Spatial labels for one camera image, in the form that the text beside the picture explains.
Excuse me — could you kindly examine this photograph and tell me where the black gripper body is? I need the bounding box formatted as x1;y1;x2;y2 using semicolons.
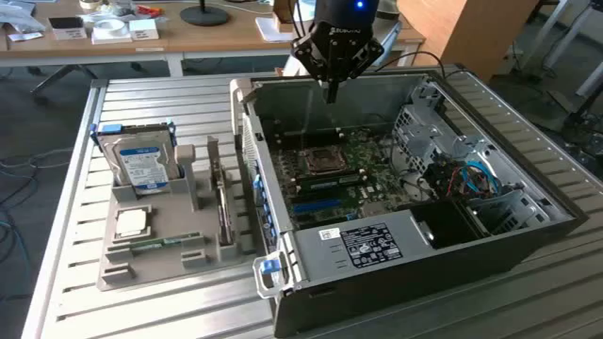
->
306;0;380;83

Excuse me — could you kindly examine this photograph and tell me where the black graphics card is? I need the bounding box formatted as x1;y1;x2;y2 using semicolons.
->
205;136;238;247

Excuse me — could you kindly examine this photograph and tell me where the white paper stack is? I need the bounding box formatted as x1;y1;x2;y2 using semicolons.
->
255;16;296;44

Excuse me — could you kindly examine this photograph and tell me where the small cardboard box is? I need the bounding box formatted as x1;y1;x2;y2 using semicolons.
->
271;0;296;33

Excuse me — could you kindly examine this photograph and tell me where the wooden cabinet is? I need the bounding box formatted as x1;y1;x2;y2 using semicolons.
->
398;0;540;83

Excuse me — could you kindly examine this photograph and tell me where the black lamp base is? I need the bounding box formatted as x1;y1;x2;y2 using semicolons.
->
180;0;231;27

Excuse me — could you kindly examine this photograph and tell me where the metal drive cage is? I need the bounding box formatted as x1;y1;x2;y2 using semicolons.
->
390;83;495;184

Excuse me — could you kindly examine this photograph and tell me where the CPU socket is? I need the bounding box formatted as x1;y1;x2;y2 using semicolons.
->
300;146;348;174

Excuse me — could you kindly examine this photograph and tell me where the green motherboard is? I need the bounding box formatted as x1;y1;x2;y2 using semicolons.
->
271;129;415;230

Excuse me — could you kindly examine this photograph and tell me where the plain white box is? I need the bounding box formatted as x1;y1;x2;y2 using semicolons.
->
127;18;159;40

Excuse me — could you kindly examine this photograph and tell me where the black expansion slot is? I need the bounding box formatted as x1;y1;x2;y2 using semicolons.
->
290;192;342;206

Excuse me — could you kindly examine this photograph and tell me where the bag of dark parts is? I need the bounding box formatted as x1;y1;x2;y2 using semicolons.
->
101;0;137;18

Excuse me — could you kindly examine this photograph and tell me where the flat white box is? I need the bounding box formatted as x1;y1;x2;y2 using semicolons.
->
91;27;133;45

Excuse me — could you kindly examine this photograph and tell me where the white tape roll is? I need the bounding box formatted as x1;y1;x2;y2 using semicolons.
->
93;19;129;37

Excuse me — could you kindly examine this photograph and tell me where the blue expansion slot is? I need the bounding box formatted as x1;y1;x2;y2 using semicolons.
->
292;198;344;214

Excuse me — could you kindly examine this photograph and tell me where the grey chipset heatsink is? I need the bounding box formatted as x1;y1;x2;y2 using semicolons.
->
360;203;399;219

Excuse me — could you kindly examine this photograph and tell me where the hard disk with blue label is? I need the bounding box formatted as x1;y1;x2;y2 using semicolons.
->
88;121;176;196

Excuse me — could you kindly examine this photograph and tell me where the white box with black top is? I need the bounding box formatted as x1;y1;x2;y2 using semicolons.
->
48;16;88;41

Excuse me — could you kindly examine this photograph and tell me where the black wheeled stand leg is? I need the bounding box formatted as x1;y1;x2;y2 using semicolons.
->
27;63;145;105

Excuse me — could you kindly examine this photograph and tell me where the silver disk bay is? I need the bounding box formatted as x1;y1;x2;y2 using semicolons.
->
466;189;552;236

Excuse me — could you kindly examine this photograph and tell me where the wooden desk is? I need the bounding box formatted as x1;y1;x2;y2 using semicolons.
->
0;0;428;68

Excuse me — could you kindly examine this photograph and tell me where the grey power supply unit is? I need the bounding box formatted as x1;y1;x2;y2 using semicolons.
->
292;210;435;280

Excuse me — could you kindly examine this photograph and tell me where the white label card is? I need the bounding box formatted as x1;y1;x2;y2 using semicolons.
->
7;31;44;42

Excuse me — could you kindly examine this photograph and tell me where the silver CPU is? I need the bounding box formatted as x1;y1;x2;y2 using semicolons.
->
115;208;148;238

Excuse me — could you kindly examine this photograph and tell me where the clear plastic bag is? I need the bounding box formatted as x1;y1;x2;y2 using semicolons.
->
0;2;47;33

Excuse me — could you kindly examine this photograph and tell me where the bare green RAM stick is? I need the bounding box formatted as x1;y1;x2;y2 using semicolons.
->
107;231;203;252

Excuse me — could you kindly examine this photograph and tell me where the grey parts rack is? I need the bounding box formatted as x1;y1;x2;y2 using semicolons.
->
96;135;259;292

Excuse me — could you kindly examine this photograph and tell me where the black open PC case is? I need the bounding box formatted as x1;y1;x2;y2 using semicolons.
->
230;69;590;338

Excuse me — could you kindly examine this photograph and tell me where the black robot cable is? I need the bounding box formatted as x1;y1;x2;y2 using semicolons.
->
291;0;316;40

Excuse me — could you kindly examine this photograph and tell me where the black cable behind case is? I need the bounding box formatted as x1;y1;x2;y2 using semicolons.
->
376;52;472;79

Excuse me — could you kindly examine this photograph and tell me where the thin black wire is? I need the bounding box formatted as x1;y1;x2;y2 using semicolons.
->
399;168;438;203

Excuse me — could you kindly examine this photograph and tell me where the red and black twisted wire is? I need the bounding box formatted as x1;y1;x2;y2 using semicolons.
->
447;167;472;197

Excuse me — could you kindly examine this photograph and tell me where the white table frame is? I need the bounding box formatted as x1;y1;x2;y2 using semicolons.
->
515;0;603;96

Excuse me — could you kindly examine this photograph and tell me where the blue wire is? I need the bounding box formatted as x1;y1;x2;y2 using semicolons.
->
459;160;503;197

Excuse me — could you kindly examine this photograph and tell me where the black floor cable bundle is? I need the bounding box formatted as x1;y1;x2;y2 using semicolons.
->
546;88;603;170

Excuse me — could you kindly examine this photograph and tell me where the white floor cable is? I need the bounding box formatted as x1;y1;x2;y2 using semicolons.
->
0;148;75;170

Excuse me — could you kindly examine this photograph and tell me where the blue floor cable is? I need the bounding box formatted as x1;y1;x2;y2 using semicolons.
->
0;169;37;301

